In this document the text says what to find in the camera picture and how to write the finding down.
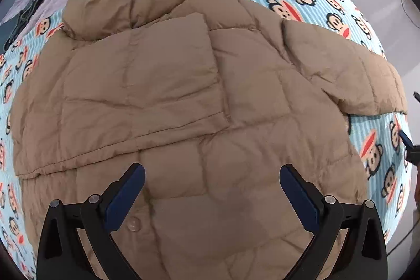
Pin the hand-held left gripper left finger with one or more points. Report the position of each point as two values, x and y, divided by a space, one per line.
126 198

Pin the tan puffer jacket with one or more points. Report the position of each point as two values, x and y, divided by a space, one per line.
197 86

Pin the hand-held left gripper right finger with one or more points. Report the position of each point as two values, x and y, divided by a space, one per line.
300 198

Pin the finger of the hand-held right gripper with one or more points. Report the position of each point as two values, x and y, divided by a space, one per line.
412 157
405 139

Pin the dark teal garment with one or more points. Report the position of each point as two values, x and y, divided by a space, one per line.
23 19

